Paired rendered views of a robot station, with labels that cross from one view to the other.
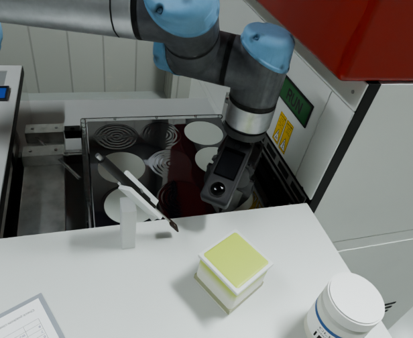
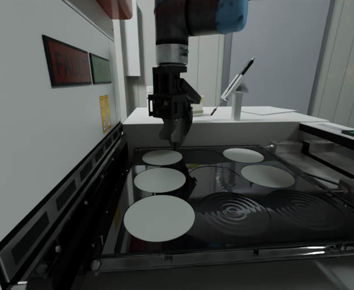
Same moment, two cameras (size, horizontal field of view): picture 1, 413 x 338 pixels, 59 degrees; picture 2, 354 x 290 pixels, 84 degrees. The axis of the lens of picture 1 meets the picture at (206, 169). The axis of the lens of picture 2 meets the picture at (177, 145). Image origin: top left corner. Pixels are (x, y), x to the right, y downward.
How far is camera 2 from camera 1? 1.04 m
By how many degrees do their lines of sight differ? 118
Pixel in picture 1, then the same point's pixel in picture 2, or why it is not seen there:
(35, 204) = (318, 167)
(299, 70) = (93, 37)
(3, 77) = not seen: outside the picture
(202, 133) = (162, 212)
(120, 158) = (273, 181)
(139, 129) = (276, 220)
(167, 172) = (217, 170)
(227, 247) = not seen: hidden behind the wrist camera
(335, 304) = not seen: hidden behind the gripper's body
